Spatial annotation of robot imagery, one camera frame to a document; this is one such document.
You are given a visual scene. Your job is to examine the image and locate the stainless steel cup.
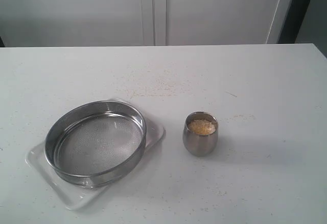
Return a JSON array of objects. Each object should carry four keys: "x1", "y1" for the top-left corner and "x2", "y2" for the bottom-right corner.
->
[{"x1": 182, "y1": 111, "x2": 219, "y2": 157}]

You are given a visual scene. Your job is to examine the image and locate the white cabinet doors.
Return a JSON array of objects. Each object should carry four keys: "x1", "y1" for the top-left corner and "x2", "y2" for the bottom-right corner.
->
[{"x1": 1, "y1": 0, "x2": 291, "y2": 47}]

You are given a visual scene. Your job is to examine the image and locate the round steel mesh sieve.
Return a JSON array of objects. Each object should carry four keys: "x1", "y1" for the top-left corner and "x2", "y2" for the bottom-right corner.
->
[{"x1": 44, "y1": 99, "x2": 147, "y2": 188}]

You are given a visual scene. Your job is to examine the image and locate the white rectangular plastic tray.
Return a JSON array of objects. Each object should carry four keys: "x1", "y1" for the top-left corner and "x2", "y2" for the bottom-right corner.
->
[{"x1": 26, "y1": 99, "x2": 165, "y2": 210}]

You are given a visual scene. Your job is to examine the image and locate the dark vertical post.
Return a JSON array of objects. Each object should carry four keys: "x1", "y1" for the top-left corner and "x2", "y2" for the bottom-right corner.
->
[{"x1": 278, "y1": 0, "x2": 311, "y2": 44}]

